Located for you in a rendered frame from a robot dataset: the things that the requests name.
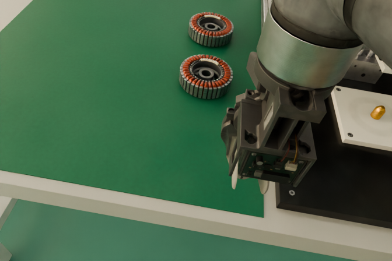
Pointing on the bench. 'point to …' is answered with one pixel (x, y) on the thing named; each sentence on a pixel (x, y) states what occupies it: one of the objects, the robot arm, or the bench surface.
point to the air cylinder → (364, 69)
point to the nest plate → (363, 117)
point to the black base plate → (344, 172)
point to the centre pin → (378, 112)
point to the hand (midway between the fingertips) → (243, 167)
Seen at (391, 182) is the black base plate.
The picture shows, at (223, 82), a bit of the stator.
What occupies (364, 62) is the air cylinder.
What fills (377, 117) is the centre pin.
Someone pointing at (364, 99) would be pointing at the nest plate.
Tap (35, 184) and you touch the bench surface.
